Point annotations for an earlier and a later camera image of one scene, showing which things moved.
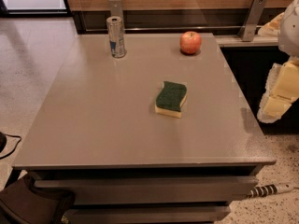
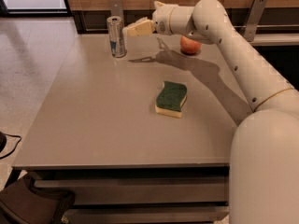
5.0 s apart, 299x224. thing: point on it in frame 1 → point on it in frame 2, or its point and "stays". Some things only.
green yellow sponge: x=170 y=98 stays
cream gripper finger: x=271 y=108 → x=144 y=28
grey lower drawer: x=148 y=214 stays
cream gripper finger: x=272 y=29 → x=144 y=23
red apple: x=191 y=42 stays
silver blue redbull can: x=117 y=36 stays
